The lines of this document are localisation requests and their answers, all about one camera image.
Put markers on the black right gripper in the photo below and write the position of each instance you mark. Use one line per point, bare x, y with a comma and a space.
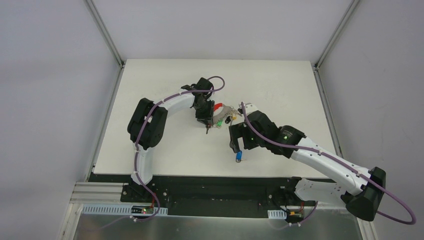
236, 135

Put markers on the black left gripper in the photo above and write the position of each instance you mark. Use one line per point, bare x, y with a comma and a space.
205, 120

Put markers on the keyring bunch with tags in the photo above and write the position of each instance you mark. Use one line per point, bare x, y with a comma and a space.
222, 114

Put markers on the blue tag key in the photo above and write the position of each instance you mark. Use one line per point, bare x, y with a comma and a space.
239, 157

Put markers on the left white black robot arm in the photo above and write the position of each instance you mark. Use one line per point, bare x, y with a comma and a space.
147, 124

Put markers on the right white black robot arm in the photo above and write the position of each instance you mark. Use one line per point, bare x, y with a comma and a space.
355, 187

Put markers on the white slotted cable duct right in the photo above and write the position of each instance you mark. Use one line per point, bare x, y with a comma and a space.
277, 214

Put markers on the white slotted cable duct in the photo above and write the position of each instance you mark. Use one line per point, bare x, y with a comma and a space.
123, 210
277, 214

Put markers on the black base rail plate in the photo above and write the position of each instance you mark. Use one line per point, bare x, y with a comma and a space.
207, 196

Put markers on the white slotted cable duct left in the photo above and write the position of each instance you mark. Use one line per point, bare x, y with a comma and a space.
123, 210

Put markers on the aluminium frame post left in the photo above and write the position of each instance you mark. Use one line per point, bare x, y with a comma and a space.
104, 32

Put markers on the aluminium frame post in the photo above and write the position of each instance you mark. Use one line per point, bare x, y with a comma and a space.
349, 12
104, 32

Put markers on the aluminium frame post right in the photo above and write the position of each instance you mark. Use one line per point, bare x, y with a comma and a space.
349, 12

